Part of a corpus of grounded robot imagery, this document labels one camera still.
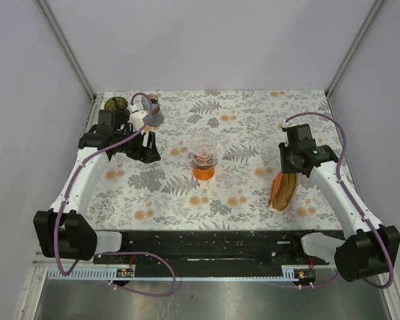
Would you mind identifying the dark green dripper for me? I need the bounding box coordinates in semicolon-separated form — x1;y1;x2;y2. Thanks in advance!
104;97;128;111

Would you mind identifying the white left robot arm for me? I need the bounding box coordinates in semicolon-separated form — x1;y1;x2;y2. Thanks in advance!
33;105;161;263

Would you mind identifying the white slotted cable duct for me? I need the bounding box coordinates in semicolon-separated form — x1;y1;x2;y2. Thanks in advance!
47;265;315;283

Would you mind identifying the clear plastic dripper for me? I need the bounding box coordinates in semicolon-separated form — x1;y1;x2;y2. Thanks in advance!
189;131;219;167

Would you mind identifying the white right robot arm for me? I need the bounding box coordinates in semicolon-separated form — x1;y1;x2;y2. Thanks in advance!
279;124;400;288

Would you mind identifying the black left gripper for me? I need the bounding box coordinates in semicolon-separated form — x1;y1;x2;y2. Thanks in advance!
115;124;161;163

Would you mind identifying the orange glass carafe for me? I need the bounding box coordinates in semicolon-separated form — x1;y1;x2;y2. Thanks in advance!
193;153;215;181

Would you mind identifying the aluminium frame rail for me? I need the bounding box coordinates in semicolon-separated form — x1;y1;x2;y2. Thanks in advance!
33;240;395;267

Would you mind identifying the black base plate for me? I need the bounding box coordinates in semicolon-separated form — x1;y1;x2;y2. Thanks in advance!
93;230;326;279

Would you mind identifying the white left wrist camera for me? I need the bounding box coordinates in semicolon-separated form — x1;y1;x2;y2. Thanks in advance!
128;105;149;131

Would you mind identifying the floral patterned tablecloth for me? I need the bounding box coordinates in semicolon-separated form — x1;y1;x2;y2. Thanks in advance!
87;89;341;230

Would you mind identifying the orange coffee filter pack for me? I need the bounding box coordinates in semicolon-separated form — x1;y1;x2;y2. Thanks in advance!
269;171;299;213

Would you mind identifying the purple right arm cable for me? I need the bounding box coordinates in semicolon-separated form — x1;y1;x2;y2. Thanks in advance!
281;112;395;289

